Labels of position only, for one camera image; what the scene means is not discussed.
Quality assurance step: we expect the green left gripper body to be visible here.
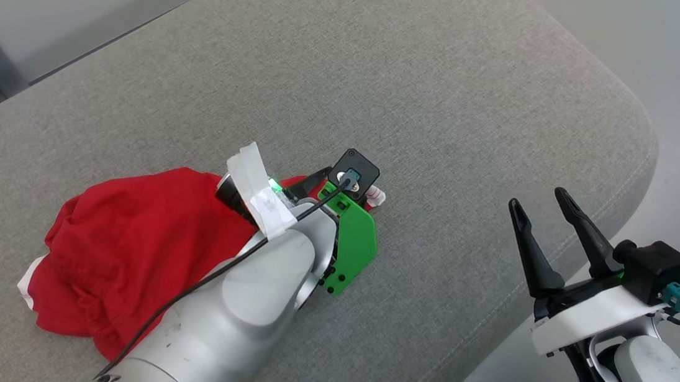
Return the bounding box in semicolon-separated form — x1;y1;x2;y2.
214;160;383;307

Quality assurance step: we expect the white tape strip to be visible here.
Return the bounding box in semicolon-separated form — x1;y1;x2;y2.
225;139;299;244

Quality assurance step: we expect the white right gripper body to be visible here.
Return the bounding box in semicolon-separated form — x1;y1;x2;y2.
524;237;673;357

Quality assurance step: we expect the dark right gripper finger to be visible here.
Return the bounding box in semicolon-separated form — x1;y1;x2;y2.
508;194;566;299
555;182;625;282

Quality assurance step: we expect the red shorts white band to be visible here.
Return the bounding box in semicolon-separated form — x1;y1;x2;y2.
7;148;399;370

